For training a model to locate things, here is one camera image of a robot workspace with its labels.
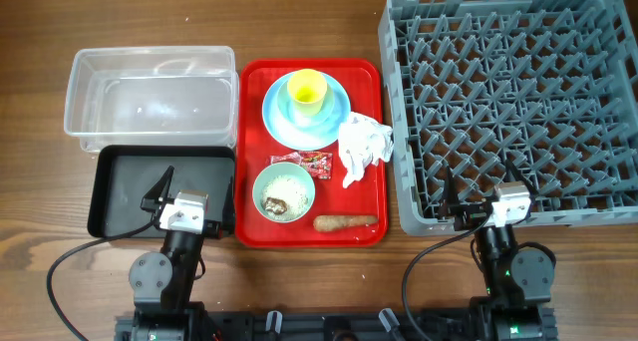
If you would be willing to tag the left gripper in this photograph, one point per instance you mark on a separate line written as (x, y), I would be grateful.
(210, 228)

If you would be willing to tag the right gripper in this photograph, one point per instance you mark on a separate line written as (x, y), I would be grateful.
(470, 214)

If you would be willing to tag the brown food chunk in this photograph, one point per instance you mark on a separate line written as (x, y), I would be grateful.
(275, 206)

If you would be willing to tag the green bowl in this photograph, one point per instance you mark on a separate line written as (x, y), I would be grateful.
(278, 169)

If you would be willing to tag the white rice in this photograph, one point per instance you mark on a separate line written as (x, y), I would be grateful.
(292, 191)

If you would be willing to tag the white napkin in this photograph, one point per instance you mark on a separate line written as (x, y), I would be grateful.
(362, 141)

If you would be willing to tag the brown sweet potato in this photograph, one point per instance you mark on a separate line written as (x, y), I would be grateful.
(331, 223)

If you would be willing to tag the red candy wrapper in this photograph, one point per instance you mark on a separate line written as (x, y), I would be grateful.
(317, 164)

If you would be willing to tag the yellow plastic cup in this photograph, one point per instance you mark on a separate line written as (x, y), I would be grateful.
(307, 89)

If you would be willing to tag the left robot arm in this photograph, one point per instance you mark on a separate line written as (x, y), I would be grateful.
(162, 281)

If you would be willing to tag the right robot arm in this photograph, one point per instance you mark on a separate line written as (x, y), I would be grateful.
(517, 276)

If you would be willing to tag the grey dishwasher rack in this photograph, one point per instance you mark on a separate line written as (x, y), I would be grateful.
(549, 86)

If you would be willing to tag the black plastic tray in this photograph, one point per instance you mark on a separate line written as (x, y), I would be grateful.
(125, 173)

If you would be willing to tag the red plastic tray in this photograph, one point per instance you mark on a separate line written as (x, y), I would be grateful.
(362, 83)

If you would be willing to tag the light blue plate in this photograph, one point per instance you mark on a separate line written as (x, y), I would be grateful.
(311, 139)

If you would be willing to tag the clear plastic bin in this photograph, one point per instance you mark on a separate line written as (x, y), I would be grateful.
(153, 96)

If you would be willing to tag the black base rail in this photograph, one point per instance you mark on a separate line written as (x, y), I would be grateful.
(439, 324)

